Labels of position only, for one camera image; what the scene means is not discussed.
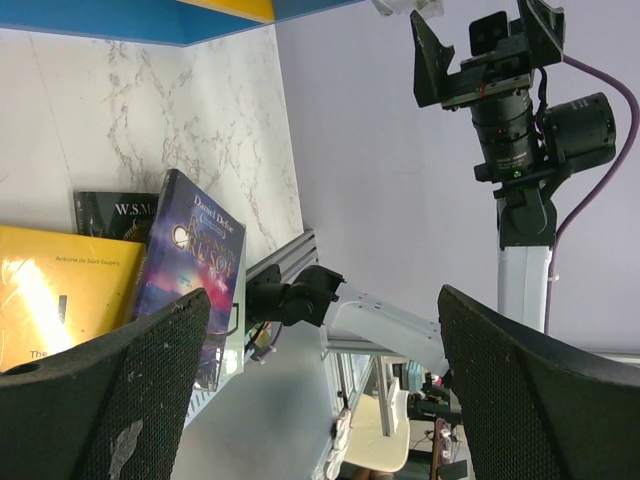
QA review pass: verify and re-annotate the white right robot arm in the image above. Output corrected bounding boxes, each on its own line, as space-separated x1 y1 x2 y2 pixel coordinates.
275 4 547 372

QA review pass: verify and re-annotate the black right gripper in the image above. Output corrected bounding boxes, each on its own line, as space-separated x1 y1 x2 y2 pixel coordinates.
410 0 565 110

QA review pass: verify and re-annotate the blue pink yellow bookshelf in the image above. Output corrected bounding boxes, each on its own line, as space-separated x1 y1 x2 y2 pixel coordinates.
1 0 348 47

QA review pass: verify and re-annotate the purple Robinson Crusoe book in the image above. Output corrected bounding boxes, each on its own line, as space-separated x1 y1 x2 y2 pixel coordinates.
132 168 246 391

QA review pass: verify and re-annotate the grey book with letter G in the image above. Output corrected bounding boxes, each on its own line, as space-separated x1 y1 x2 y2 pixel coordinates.
217 280 246 391

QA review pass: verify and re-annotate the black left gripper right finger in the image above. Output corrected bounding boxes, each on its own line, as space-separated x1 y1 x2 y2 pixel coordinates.
438 285 639 479

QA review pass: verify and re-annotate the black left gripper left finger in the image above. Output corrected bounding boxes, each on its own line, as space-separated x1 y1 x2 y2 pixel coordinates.
1 289 210 479

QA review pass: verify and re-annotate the aluminium frame rail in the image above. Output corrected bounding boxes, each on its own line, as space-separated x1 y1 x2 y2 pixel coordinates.
245 229 319 295

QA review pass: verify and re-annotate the yellow book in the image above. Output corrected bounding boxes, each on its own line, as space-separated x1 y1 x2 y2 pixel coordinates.
1 226 145 373

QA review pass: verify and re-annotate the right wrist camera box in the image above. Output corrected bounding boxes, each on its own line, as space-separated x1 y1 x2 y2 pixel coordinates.
469 11 510 56

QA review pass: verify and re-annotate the black W.S. book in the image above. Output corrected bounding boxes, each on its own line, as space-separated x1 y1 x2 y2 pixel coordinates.
73 191 159 243

